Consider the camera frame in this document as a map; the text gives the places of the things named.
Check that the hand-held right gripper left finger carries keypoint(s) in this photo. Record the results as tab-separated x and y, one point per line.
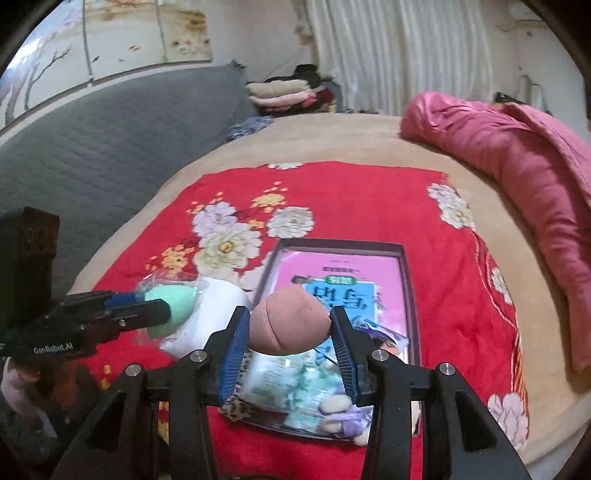
233	355

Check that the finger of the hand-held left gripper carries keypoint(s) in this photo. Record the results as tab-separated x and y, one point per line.
124	301
143	314

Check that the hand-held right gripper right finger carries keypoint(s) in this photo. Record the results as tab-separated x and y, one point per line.
346	355

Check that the green makeup sponge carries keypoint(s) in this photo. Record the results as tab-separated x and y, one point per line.
173	309

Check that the blue white wipes packet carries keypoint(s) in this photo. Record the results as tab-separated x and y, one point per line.
385	339

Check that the teal white tissue pack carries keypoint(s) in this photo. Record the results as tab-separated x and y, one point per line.
270	378

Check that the white yellow packet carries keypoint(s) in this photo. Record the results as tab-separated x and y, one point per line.
314	387

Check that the leopard print scrunchie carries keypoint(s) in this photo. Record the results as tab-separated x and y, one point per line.
238	408

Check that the white toilet paper roll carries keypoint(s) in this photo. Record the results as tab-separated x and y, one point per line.
212	304

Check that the beige makeup sponge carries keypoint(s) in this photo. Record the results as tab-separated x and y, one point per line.
291	323

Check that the plush toy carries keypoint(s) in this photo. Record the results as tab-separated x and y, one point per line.
344	422

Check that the brown box with pink inside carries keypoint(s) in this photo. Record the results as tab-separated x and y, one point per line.
300	265

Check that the person's left hand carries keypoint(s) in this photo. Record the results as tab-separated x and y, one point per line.
16	383

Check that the grey quilted headboard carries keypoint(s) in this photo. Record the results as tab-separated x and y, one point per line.
115	152

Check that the red floral blanket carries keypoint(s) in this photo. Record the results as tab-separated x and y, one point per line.
369	203

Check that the blue patterned cloth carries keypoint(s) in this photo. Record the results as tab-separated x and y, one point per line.
249	127

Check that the beige bed sheet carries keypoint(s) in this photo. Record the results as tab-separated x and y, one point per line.
346	138

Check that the pink folded garment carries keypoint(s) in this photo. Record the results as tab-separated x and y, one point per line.
286	100

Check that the printed sliding wardrobe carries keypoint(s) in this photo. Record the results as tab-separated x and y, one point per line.
129	37

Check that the pink quilt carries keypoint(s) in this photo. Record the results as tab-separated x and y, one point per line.
508	152

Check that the cream folded garment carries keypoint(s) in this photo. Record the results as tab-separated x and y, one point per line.
277	87

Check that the black garment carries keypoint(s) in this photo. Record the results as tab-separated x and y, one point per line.
311	76

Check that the white curtain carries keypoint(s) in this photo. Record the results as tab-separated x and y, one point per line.
392	50

